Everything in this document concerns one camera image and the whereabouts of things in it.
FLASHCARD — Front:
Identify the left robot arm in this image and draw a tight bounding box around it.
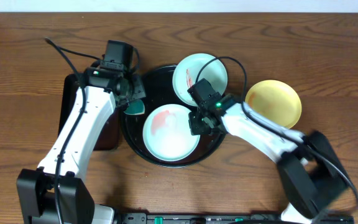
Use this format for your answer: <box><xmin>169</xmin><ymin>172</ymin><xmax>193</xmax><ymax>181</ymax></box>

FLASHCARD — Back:
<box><xmin>16</xmin><ymin>67</ymin><xmax>145</xmax><ymax>223</ymax></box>

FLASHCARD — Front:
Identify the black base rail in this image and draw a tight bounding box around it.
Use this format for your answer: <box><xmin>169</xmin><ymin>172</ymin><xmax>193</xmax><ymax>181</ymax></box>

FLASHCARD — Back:
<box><xmin>113</xmin><ymin>211</ymin><xmax>356</xmax><ymax>224</ymax></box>

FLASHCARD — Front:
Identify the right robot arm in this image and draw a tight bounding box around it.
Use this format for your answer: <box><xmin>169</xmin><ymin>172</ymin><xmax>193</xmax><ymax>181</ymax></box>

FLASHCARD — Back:
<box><xmin>189</xmin><ymin>93</ymin><xmax>355</xmax><ymax>223</ymax></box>

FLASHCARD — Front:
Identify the light blue plate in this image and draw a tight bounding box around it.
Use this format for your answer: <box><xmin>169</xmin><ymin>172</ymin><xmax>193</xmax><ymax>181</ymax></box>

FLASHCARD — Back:
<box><xmin>172</xmin><ymin>53</ymin><xmax>227</xmax><ymax>106</ymax></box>
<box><xmin>142</xmin><ymin>104</ymin><xmax>201</xmax><ymax>162</ymax></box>

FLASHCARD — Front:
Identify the round black tray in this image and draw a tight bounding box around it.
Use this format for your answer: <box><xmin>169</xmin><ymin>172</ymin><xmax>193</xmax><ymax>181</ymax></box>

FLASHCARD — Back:
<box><xmin>120</xmin><ymin>65</ymin><xmax>226</xmax><ymax>167</ymax></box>

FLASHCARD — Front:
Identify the rectangular black tray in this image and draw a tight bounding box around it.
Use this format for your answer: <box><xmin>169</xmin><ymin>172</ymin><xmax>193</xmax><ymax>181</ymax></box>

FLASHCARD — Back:
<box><xmin>58</xmin><ymin>74</ymin><xmax>120</xmax><ymax>151</ymax></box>

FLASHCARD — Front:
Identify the yellow plate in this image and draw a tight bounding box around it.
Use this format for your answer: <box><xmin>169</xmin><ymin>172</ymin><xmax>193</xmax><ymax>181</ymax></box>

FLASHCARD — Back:
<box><xmin>245</xmin><ymin>80</ymin><xmax>302</xmax><ymax>129</ymax></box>

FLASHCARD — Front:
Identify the green and orange sponge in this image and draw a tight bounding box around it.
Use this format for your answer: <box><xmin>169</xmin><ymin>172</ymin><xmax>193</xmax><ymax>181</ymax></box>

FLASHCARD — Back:
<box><xmin>124</xmin><ymin>99</ymin><xmax>145</xmax><ymax>115</ymax></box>

